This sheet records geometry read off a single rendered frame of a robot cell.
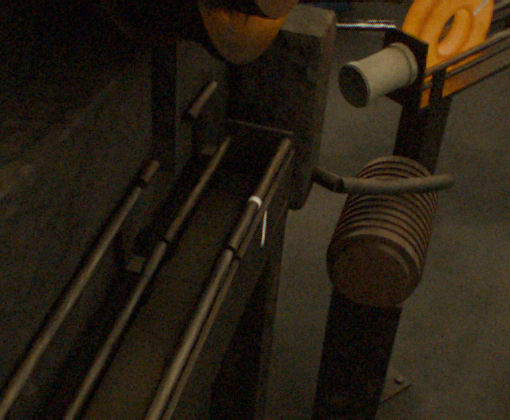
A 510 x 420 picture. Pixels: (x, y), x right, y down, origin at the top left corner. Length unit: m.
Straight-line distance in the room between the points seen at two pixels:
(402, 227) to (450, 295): 0.75
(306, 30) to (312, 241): 1.03
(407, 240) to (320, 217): 0.90
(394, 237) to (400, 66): 0.22
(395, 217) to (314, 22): 0.30
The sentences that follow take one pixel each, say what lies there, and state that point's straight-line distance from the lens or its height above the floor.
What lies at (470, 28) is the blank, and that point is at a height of 0.70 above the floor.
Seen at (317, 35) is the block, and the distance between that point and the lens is 0.93.
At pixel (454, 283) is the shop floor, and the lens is 1.88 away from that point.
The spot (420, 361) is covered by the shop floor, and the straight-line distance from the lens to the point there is 1.69.
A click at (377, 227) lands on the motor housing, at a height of 0.53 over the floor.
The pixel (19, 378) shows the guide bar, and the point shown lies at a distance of 0.60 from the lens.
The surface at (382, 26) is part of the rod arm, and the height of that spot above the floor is 0.87.
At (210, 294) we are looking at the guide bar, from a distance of 0.70.
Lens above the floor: 1.18
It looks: 39 degrees down
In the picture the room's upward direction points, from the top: 5 degrees clockwise
